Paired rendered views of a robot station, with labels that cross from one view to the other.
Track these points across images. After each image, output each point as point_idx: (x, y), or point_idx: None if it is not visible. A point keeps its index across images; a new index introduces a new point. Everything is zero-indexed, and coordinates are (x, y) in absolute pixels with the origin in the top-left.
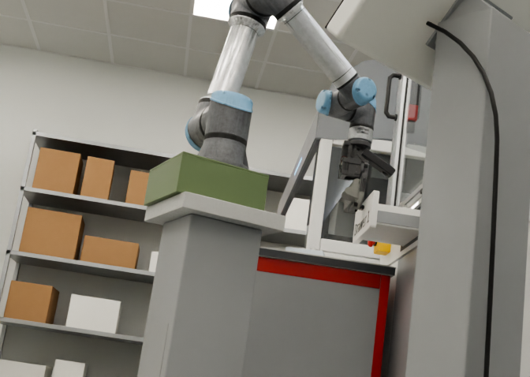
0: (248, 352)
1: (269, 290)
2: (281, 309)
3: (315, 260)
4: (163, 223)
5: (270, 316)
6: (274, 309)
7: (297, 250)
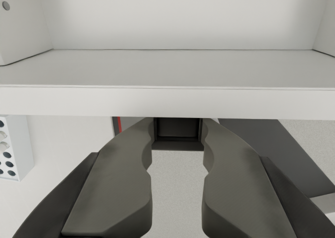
0: (143, 117)
1: None
2: (132, 116)
3: (115, 120)
4: None
5: (135, 122)
6: (133, 123)
7: (19, 161)
